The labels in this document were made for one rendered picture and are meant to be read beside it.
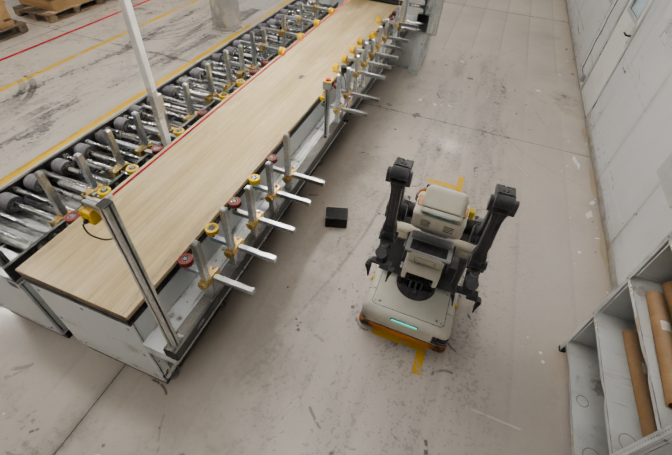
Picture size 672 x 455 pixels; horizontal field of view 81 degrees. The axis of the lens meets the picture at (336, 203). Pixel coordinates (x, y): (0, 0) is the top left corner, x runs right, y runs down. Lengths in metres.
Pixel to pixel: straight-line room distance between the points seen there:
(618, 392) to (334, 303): 1.80
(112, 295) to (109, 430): 0.98
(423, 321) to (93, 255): 2.04
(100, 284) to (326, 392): 1.50
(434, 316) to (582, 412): 1.02
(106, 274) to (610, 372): 2.81
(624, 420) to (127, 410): 2.80
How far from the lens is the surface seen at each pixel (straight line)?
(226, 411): 2.83
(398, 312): 2.80
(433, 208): 1.98
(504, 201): 1.67
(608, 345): 2.94
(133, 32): 2.85
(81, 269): 2.47
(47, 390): 3.27
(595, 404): 3.18
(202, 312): 2.33
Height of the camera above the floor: 2.64
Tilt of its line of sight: 44 degrees down
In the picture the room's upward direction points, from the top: 4 degrees clockwise
